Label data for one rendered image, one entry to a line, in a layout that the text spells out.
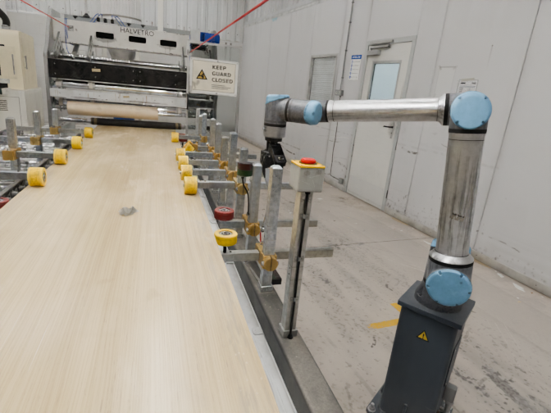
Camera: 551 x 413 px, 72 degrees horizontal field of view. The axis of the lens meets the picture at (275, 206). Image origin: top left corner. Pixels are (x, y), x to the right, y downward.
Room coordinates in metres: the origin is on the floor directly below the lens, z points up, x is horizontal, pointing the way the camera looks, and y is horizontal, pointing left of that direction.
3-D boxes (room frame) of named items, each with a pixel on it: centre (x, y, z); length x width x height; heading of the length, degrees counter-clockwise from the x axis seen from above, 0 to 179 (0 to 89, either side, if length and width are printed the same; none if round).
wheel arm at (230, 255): (1.28, -0.03, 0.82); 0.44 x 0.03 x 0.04; 108
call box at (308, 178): (0.98, -0.07, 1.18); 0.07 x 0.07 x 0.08; 18
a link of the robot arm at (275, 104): (1.55, 0.03, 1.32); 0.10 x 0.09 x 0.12; 69
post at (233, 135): (1.94, 0.25, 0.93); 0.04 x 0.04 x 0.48; 18
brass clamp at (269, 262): (1.25, 0.02, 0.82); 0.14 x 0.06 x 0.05; 18
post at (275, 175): (1.23, 0.01, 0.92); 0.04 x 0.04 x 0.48; 18
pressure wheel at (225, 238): (1.22, 0.16, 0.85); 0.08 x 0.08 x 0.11
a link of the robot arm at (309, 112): (1.52, -0.08, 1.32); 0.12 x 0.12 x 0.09; 69
